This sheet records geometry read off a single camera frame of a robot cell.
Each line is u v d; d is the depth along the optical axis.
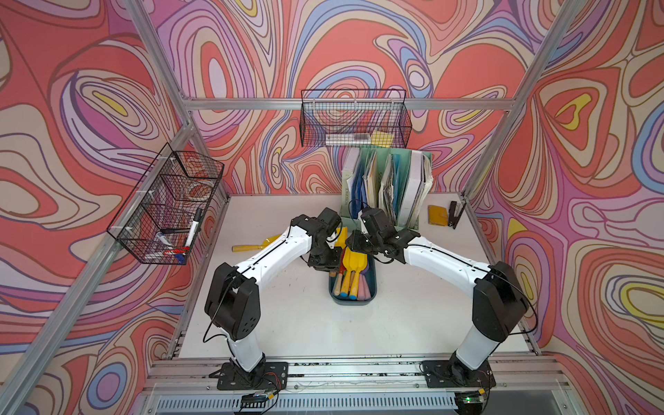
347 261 0.93
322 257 0.71
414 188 0.92
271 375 0.72
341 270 0.91
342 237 0.90
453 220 1.08
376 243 0.66
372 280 0.90
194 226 0.69
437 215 1.11
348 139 0.82
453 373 0.66
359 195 0.96
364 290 0.85
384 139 0.91
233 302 0.45
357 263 0.93
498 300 0.45
